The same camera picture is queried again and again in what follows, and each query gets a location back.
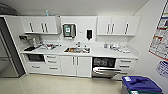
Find blue recycling bin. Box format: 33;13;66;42
120;75;164;94

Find chrome faucet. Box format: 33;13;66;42
75;41;83;49

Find stainless steel dishwasher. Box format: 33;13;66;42
91;56;123;81

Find stainless steel fridge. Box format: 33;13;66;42
0;16;27;79

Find small blue bottle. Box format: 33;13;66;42
45;9;50;18

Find paper towel dispenser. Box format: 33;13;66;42
61;22;79;40

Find tall white drawer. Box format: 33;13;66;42
112;68;133;81

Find orange food container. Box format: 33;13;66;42
68;48;77;54

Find dish soap bottle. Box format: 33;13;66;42
103;41;109;50

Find large printed wall poster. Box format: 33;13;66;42
147;9;168;62

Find black microwave oven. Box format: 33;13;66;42
25;52;46;64

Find small blue wall sign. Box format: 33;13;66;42
155;60;168;80

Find white wall cabinet door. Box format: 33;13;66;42
34;16;46;35
96;15;113;36
19;16;36;35
111;15;128;37
43;15;61;35
124;15;141;37

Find black soap dispenser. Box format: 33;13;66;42
86;28;94;40

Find white base cabinet door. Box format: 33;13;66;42
59;55;79;77
76;55;93;79

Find wide white drawer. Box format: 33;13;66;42
26;61;49;74

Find black coffee machine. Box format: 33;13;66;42
19;35;38;52

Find grey bundle atop fridge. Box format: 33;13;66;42
0;4;18;16

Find stack of white dishes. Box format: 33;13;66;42
108;42;121;51

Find dishes on counter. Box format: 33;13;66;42
117;46;132;55

